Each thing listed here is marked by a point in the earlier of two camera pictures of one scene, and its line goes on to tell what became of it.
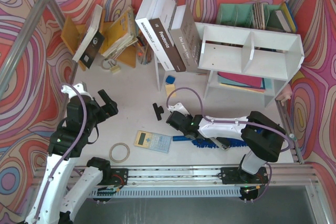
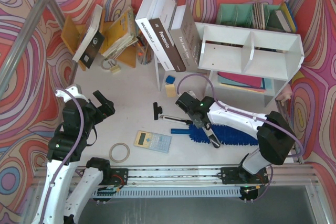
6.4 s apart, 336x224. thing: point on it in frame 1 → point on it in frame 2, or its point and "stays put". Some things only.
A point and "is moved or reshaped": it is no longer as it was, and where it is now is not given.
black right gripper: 159,112 → 203,123
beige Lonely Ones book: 186,37 stays put
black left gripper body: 104,107 stays put
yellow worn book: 122,33 stays put
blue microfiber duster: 207,143 is moved or reshaped
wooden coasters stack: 259,13 stays put
